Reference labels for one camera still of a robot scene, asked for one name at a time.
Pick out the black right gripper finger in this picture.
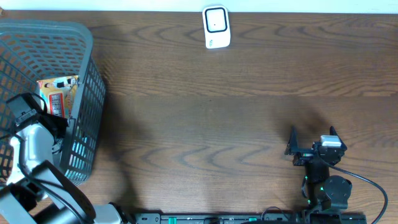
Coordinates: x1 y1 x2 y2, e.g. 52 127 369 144
329 126 346 149
284 126 299 156

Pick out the yellow wet wipes bag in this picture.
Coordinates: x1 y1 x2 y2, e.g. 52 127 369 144
37 75 79 119

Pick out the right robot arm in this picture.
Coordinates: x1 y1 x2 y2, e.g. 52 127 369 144
285 127 352 223

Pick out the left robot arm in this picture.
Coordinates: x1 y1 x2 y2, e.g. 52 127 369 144
1 93 135 223

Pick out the white barcode scanner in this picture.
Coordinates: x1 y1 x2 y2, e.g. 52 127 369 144
202 5 231 49

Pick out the grey plastic shopping basket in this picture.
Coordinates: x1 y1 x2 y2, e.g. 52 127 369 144
1 19 106 185

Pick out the right camera cable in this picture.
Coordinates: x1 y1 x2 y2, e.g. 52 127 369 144
317 152 389 224

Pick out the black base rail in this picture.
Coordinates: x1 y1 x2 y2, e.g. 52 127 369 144
132 212 367 224

